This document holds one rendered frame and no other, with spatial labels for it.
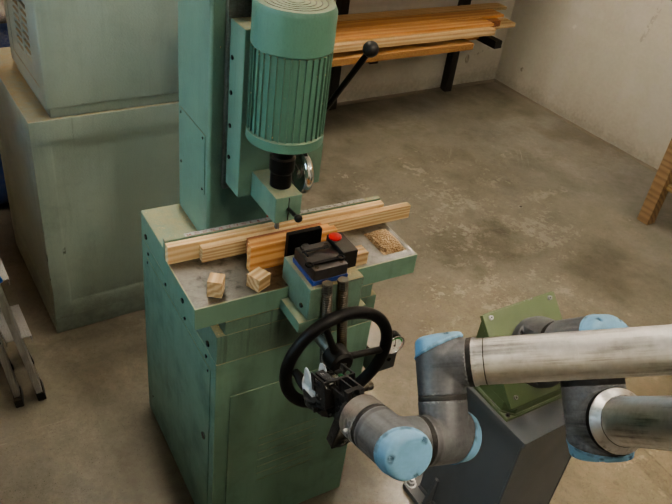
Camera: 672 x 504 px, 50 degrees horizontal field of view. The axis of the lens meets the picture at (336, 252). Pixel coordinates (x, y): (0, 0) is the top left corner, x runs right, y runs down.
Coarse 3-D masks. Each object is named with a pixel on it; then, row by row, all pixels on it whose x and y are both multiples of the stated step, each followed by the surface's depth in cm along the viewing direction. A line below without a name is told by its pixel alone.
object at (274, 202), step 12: (252, 180) 174; (264, 180) 171; (252, 192) 176; (264, 192) 169; (276, 192) 167; (288, 192) 167; (300, 192) 168; (264, 204) 171; (276, 204) 165; (288, 204) 167; (300, 204) 169; (276, 216) 167; (288, 216) 169
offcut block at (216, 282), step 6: (210, 276) 159; (216, 276) 159; (222, 276) 159; (210, 282) 157; (216, 282) 157; (222, 282) 158; (210, 288) 158; (216, 288) 158; (222, 288) 159; (210, 294) 159; (216, 294) 159; (222, 294) 160
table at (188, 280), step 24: (360, 240) 185; (192, 264) 168; (216, 264) 170; (240, 264) 171; (384, 264) 179; (408, 264) 183; (192, 288) 161; (240, 288) 163; (288, 288) 166; (192, 312) 157; (216, 312) 159; (240, 312) 163; (288, 312) 164
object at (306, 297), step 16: (288, 256) 165; (288, 272) 165; (352, 272) 163; (304, 288) 159; (320, 288) 157; (336, 288) 160; (352, 288) 163; (304, 304) 160; (320, 304) 160; (336, 304) 163; (352, 304) 166
